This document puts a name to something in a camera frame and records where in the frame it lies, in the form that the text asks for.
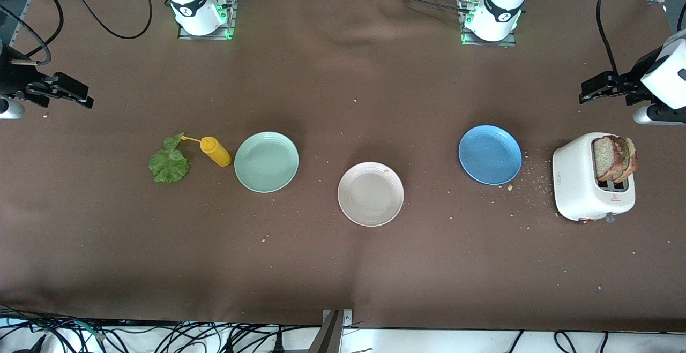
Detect brown bread slice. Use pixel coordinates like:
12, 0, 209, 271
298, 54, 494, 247
593, 135, 629, 182
616, 137, 639, 184

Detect green lettuce leaf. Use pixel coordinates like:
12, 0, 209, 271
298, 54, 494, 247
148, 132, 190, 184

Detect yellow mustard squeeze bottle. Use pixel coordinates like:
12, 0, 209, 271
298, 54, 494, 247
181, 136, 233, 168

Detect blue plate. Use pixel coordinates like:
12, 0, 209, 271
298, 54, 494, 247
458, 125, 523, 185

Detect pale green plate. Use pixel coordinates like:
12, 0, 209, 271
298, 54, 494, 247
234, 131, 300, 193

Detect beige plate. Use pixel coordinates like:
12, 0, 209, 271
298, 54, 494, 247
337, 161, 405, 227

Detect white toaster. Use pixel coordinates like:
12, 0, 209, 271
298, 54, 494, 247
552, 132, 637, 223

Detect brown table cloth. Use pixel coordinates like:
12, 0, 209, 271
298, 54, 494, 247
0, 0, 686, 333

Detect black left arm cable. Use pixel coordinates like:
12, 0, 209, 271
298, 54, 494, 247
596, 0, 686, 78

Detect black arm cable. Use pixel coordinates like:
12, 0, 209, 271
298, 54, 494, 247
596, 0, 686, 78
0, 0, 153, 67

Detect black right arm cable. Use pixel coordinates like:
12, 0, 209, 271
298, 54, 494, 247
0, 0, 153, 67

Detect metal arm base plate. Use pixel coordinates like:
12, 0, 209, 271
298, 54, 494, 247
178, 0, 237, 41
460, 0, 518, 48

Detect black floor cable tangle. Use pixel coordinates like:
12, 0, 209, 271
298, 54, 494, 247
0, 304, 322, 353

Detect metal table bracket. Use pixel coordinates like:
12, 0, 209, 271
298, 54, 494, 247
308, 309, 353, 353

